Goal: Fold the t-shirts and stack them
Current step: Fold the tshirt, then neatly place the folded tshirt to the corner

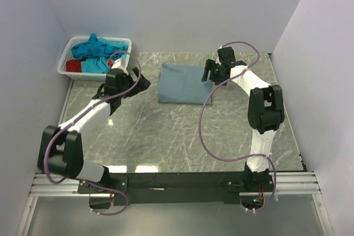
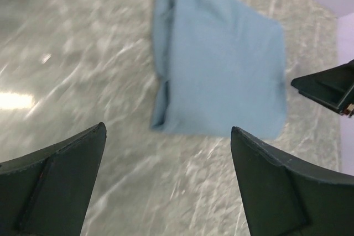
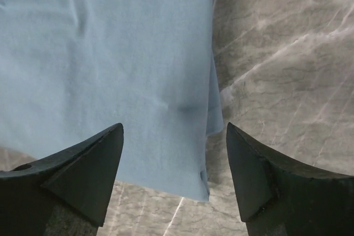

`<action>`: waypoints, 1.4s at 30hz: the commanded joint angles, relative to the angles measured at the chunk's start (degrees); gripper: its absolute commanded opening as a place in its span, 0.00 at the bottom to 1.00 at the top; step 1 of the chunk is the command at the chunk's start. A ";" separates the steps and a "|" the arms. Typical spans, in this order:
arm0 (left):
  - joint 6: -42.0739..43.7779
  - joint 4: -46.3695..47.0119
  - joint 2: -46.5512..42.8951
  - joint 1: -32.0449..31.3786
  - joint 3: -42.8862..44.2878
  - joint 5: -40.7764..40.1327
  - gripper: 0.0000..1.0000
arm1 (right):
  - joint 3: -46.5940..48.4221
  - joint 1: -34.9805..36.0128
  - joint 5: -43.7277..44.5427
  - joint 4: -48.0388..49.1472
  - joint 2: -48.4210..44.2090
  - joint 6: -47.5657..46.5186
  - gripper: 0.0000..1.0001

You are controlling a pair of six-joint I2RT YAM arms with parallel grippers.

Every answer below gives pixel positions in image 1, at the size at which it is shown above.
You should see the aluminium rail frame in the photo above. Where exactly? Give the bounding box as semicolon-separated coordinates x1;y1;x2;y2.
29;172;321;197

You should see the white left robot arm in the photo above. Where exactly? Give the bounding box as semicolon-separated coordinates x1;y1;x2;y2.
38;66;150;193

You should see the white plastic laundry basket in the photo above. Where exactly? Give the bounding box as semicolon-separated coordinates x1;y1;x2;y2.
57;36;132;81

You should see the black base crossbar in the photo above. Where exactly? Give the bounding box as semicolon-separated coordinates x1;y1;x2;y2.
77;172;274;209

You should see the light blue t shirt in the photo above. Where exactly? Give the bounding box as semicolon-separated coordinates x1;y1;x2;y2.
81;57;111;74

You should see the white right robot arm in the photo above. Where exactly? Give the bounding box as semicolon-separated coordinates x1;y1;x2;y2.
201;46;285;191

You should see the red garment in basket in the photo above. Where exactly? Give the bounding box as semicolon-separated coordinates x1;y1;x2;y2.
65;60;82;73

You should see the bright blue t shirt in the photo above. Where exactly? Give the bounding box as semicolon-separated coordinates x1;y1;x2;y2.
71;33;129;60

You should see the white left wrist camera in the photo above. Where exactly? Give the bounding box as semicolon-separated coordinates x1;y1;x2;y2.
107;59;125;70

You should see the grey-blue t shirt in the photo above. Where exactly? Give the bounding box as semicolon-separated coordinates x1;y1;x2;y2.
158;64;211;104

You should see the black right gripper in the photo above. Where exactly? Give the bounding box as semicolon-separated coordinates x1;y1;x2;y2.
201;59;228;87

